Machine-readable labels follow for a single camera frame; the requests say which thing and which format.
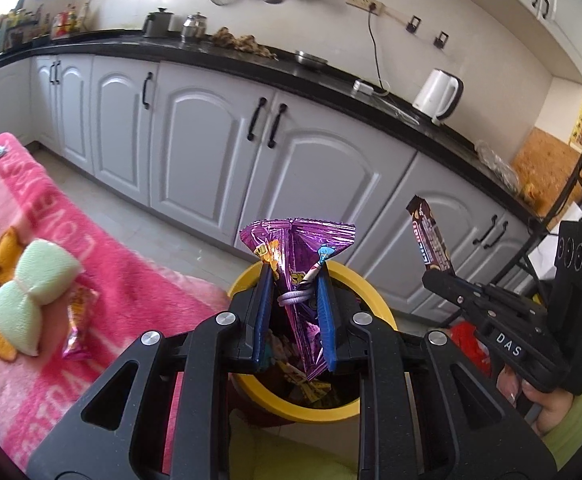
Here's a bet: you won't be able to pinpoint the pile of ginger roots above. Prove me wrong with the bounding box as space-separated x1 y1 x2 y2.
212 27 278 60

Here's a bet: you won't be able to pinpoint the white kitchen cabinets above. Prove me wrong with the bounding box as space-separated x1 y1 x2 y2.
431 0 582 83
0 52 542 341

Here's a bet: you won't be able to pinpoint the green foam net bow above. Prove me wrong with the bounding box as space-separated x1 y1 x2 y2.
0 240 82 357

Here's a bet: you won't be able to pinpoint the row of condiment bottles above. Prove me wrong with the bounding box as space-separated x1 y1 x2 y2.
0 5 52 43

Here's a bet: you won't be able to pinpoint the black kitchen countertop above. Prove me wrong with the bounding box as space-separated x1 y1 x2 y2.
0 30 547 221

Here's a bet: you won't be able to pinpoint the brown snack bar wrapper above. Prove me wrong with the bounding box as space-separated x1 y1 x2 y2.
405 195 457 277

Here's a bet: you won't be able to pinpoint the person's right hand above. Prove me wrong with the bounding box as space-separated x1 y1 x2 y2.
496 365 582 436

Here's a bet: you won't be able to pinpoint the beige wall outlet strip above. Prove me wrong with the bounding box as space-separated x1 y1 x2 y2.
347 0 386 15

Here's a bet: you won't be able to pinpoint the purple snack wrapper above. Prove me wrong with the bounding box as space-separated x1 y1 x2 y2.
238 216 358 383

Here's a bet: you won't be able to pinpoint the clear plastic bag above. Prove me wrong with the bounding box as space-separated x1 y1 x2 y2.
474 140 522 191

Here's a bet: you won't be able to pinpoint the metal lidded jar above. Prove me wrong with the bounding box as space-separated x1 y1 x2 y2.
181 11 208 43

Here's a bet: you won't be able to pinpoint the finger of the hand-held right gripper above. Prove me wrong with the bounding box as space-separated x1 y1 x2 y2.
421 270 553 331

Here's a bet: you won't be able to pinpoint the metal bowl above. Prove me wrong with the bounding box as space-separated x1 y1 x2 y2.
293 50 329 68

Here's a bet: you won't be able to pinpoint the cork board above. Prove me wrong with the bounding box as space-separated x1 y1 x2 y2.
511 127 582 201

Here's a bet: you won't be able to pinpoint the yellow trash bin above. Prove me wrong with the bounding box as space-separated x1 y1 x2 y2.
227 259 399 423

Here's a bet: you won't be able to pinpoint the black metal rack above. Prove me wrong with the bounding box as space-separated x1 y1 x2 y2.
521 152 582 301

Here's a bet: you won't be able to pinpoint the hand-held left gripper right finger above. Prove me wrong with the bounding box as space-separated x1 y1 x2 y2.
315 262 557 480

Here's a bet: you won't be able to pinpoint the small pink candy wrapper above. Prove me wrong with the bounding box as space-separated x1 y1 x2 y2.
62 287 98 361

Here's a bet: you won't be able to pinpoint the white electric kettle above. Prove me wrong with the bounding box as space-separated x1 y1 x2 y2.
413 68 464 126

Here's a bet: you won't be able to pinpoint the white upper kitchen cabinets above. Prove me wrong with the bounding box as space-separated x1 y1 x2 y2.
431 0 582 83

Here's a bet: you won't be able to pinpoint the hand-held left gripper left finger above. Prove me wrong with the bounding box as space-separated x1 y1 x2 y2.
28 260 277 480

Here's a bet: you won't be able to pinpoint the red bottle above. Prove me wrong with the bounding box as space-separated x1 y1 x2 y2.
51 10 72 39

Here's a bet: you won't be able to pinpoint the pink printed blanket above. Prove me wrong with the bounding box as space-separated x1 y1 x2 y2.
0 132 252 461

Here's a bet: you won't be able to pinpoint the red plastic bag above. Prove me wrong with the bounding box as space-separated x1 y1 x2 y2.
448 321 492 376

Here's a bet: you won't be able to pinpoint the white lower kitchen cabinets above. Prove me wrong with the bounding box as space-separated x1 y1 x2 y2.
0 52 542 341

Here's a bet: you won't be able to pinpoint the black power cable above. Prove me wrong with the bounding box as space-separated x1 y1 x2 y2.
367 7 391 96

